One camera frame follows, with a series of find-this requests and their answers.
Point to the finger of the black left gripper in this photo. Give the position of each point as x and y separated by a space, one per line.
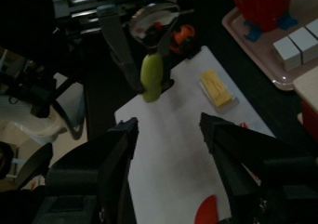
115 35
167 48

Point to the yellow topped white block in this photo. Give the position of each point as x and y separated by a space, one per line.
217 89

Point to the pinkish brown tray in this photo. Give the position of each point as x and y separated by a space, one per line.
265 63

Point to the blue toy piece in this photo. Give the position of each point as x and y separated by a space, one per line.
253 32
287 20

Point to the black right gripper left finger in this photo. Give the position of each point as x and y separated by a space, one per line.
91 178

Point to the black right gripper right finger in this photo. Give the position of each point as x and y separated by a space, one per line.
265 178

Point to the red plastic cup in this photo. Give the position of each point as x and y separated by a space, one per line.
261 4

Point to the black equipment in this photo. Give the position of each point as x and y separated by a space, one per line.
24 79

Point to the orange toy fruit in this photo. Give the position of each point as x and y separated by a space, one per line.
182 35

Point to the white toy block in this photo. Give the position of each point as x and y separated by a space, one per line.
306 43
314 28
286 52

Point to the white cutting board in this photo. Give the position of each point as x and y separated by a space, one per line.
174 141

